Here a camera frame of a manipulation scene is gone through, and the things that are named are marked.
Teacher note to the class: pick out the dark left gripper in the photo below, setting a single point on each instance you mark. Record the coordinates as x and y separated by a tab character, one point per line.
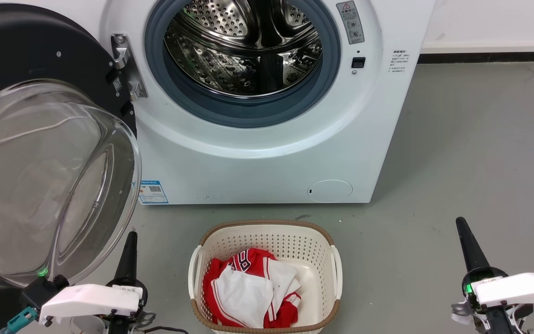
123	324

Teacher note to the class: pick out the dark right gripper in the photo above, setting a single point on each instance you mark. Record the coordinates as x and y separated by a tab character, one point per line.
494	320

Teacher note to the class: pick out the black round glass washer door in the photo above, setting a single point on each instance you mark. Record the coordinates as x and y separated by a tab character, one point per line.
26	51

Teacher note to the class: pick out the white front-load washing machine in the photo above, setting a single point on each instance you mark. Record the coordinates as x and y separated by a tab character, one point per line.
248	176

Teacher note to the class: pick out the metal door hinge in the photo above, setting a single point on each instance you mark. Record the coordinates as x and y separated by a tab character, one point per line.
128	65

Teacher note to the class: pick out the blue energy label sticker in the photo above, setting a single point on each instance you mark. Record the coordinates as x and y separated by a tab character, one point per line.
154	192

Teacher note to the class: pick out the red and white jersey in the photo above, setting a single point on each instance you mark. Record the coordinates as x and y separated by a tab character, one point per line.
241	294

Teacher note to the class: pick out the cream perforated laundry basket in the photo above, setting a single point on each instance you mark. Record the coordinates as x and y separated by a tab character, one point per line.
318	255

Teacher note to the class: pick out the round white filter cover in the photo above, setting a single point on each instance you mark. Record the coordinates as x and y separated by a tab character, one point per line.
330	191

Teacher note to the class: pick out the stainless steel washer drum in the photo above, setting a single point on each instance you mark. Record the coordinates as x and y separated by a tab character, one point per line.
211	69

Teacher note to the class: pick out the grey warning sticker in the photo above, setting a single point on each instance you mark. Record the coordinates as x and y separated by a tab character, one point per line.
350	21

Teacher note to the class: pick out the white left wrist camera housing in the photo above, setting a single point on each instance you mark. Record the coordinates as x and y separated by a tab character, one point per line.
86	299

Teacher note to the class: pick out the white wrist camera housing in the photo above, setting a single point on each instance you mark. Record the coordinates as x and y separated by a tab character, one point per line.
522	287
86	299

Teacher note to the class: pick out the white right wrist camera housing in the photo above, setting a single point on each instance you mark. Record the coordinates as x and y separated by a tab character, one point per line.
522	287

